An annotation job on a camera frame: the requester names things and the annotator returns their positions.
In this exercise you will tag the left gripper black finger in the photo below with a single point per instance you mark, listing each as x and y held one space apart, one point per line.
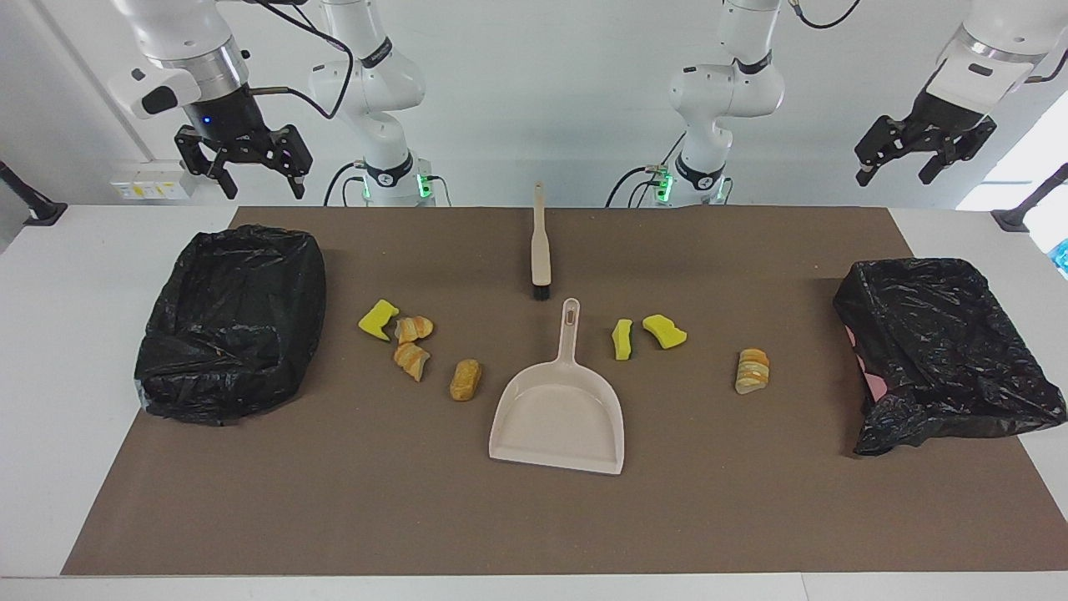
951 154
880 142

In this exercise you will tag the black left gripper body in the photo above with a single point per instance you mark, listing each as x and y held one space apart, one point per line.
947 121

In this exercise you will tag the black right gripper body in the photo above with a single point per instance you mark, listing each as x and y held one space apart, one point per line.
225 125

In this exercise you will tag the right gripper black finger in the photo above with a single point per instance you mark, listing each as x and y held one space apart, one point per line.
296 154
190 150

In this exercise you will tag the notched yellow sponge piece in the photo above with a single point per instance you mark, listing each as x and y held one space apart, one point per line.
378 320

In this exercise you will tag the orange striped croissant piece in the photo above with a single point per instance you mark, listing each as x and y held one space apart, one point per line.
413 328
411 361

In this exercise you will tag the pale sliced bread loaf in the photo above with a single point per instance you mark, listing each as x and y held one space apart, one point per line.
753 371

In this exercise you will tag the beige hand brush black bristles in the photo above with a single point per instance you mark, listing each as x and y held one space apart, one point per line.
540 250

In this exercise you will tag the golden brown bread roll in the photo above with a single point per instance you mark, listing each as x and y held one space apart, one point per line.
465 380

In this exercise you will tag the large yellow sponge piece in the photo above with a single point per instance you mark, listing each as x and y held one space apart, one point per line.
664 330

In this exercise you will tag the small yellow sponge piece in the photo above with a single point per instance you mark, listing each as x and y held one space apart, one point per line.
622 339

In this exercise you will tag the beige plastic dustpan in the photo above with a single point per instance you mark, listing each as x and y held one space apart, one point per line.
559 417

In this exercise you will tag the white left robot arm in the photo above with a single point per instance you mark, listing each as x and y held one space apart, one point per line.
726 92

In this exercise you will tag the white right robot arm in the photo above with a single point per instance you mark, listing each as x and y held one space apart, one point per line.
367 83

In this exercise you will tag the bin lined with black bag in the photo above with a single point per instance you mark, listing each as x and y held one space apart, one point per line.
234 334

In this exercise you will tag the pink bin with black bag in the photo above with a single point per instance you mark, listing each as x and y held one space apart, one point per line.
943 351

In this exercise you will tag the blue object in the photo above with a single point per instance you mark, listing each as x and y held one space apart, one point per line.
1061 257

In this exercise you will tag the brown table mat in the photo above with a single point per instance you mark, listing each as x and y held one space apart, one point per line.
534 517

